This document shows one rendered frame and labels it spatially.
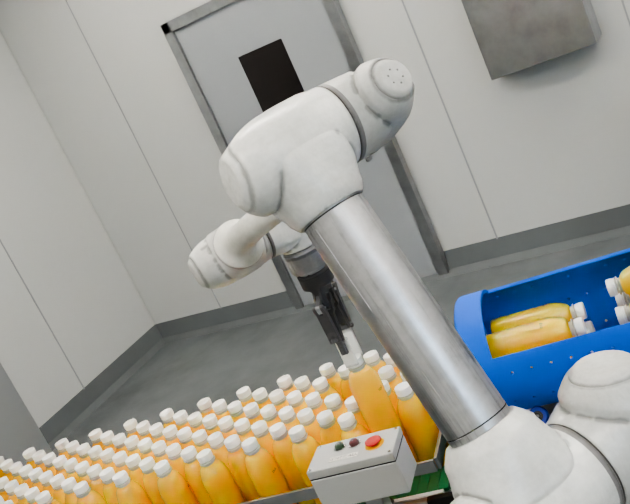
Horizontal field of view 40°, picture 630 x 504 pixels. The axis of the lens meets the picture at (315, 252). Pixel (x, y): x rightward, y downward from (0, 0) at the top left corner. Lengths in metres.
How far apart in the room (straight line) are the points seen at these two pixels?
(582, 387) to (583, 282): 0.83
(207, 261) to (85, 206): 5.31
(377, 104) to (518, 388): 0.86
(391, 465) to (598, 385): 0.65
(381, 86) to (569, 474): 0.60
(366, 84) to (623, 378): 0.55
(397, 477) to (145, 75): 4.86
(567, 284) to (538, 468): 0.94
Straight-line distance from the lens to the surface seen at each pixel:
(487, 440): 1.23
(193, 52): 6.05
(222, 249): 1.74
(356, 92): 1.30
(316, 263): 1.85
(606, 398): 1.30
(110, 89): 6.58
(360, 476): 1.87
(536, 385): 1.94
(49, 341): 6.52
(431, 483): 2.07
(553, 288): 2.12
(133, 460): 2.38
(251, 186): 1.22
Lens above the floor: 1.98
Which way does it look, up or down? 15 degrees down
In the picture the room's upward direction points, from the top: 25 degrees counter-clockwise
